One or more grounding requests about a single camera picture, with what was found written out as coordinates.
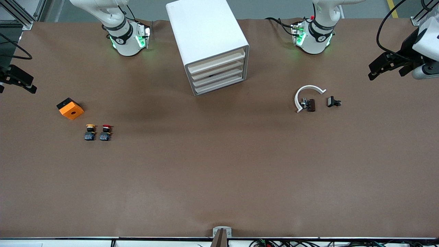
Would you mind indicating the small black clip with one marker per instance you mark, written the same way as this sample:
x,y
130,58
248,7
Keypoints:
x,y
331,101

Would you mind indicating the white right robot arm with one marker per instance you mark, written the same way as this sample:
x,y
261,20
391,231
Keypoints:
x,y
127,44

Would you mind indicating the yellow push button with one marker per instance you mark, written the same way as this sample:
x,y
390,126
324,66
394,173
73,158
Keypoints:
x,y
90,136

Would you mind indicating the grey metal mount bracket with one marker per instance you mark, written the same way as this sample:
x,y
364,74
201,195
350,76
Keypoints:
x,y
216,232

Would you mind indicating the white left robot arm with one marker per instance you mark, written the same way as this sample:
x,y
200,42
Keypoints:
x,y
317,43

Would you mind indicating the white curved plastic piece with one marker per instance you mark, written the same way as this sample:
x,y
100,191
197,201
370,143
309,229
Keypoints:
x,y
308,86

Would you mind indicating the small brown connector block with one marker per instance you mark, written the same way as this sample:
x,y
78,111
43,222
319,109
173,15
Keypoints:
x,y
311,105

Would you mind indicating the aluminium frame profile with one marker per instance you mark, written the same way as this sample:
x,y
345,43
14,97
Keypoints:
x,y
416,21
20,19

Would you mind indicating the red push button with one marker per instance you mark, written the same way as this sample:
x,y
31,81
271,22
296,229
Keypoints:
x,y
105,136

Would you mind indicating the orange black box with hole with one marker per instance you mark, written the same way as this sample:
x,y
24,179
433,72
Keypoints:
x,y
72,111

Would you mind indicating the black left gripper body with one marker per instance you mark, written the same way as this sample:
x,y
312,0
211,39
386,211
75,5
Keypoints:
x,y
407,48

